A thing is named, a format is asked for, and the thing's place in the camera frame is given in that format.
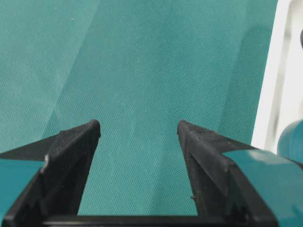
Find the black tape roll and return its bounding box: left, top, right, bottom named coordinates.
left=300, top=30, right=303, bottom=48

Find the green table cloth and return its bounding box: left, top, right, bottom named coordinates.
left=0, top=0, right=277, bottom=216

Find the teal tape roll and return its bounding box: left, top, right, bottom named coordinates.
left=277, top=120, right=303, bottom=163

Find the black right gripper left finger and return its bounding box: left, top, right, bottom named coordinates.
left=0, top=120, right=101, bottom=227

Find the white plastic case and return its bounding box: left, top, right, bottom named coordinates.
left=251, top=0, right=303, bottom=153

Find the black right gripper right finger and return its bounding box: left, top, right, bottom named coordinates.
left=177, top=120, right=303, bottom=227

